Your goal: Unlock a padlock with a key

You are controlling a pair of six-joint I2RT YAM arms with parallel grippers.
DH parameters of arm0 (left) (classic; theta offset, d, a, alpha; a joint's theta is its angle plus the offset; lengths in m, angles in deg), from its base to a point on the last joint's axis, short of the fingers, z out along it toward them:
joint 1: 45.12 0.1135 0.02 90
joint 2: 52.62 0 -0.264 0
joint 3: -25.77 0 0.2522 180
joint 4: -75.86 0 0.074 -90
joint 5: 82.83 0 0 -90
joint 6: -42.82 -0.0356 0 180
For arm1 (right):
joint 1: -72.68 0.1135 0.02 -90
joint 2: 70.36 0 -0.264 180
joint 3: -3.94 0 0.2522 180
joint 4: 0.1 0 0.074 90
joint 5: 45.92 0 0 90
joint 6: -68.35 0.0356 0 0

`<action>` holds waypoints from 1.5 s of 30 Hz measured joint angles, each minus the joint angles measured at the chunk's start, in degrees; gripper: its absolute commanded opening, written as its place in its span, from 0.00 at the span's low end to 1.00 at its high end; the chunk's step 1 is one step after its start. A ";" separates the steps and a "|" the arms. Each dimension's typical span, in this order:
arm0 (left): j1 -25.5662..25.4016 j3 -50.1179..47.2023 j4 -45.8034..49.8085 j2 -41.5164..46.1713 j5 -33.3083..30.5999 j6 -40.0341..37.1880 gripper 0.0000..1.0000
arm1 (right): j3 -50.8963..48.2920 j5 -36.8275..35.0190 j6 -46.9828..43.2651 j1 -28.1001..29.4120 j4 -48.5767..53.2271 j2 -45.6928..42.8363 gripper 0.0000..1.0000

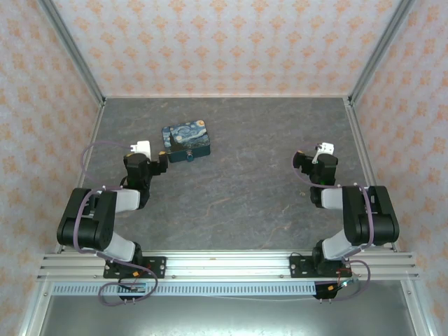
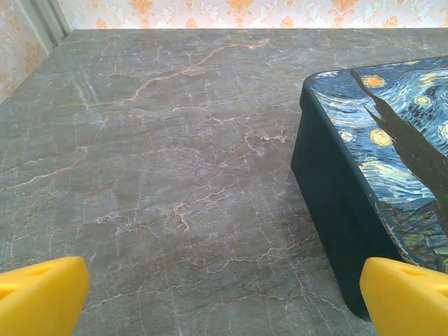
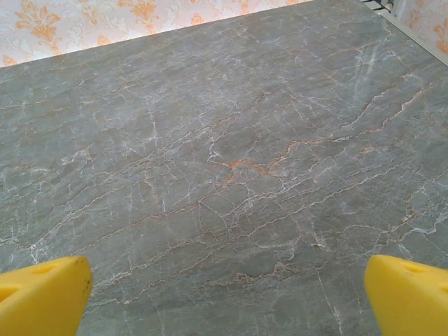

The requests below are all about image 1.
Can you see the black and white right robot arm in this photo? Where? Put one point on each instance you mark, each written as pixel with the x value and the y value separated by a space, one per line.
pixel 364 217

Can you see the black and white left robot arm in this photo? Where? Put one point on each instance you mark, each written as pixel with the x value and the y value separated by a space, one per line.
pixel 91 224

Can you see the starry night painted box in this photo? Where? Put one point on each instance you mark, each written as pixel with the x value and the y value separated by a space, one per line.
pixel 185 136

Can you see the small circuit board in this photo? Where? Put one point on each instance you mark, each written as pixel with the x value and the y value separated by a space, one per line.
pixel 344 283

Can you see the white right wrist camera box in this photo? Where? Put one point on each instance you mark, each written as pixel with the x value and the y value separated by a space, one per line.
pixel 326 147

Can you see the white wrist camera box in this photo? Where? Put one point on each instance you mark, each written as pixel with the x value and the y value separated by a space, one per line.
pixel 326 147
pixel 141 147

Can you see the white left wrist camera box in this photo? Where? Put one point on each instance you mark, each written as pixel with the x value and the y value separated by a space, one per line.
pixel 141 147

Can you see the aluminium side rail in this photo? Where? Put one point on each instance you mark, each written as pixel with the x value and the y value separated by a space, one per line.
pixel 364 147
pixel 91 150

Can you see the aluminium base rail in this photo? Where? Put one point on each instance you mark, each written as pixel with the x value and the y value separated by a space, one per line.
pixel 227 266

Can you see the aluminium corner post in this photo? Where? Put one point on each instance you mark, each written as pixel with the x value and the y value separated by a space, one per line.
pixel 75 49
pixel 379 49

